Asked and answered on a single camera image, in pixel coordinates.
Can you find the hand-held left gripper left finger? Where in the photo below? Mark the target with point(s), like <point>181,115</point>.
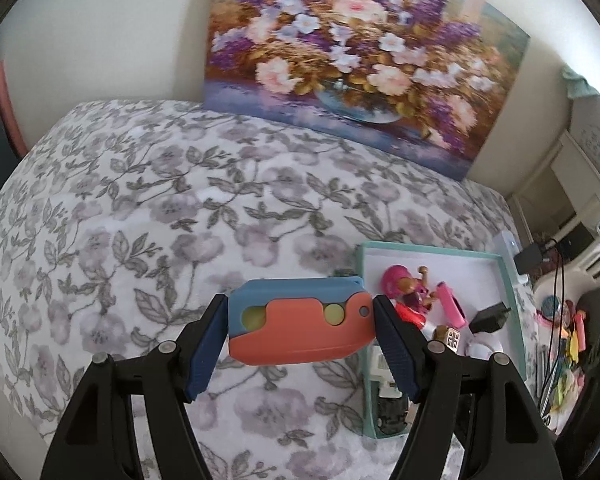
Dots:
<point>205,350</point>

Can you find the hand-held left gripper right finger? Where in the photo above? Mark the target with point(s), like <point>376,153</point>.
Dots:
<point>397,355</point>

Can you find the cream hair claw clip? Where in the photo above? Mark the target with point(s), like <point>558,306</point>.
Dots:
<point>382,362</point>

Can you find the red glue bottle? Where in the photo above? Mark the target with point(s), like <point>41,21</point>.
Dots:
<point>412,316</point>

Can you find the gold patterned small box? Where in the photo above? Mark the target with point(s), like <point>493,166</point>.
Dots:
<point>452,337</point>

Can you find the black toy car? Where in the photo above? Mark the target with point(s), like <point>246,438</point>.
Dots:
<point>390,412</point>

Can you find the pink puppy toy figure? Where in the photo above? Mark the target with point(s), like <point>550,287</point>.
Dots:
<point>397,280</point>

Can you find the short orange blue toy knife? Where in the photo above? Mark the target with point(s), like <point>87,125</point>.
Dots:
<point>300,330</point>

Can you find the black charger plug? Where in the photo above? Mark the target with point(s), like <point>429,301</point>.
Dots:
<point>490,317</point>

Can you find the teal shallow box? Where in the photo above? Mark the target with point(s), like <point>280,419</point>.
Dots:
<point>460,265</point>

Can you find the white power strip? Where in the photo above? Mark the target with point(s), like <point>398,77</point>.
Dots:
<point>509,245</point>

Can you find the grey floral blanket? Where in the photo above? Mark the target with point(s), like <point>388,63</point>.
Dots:
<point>130,210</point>

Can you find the black power adapter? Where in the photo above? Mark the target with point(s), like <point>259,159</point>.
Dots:
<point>530,258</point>

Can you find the pile of colourful small toys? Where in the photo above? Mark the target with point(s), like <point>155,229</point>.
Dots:
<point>565,350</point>

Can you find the white shelf unit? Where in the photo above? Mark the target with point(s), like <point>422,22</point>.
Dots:
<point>570,180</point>

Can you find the white printed box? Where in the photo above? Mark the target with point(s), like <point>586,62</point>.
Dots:
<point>597,135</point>

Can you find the floral canvas painting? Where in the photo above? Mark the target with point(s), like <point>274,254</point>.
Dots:
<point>355,60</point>

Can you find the pink panel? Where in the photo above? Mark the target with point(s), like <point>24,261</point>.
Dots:
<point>7,110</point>

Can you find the teal cloth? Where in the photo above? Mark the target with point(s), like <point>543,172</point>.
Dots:
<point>580,82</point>

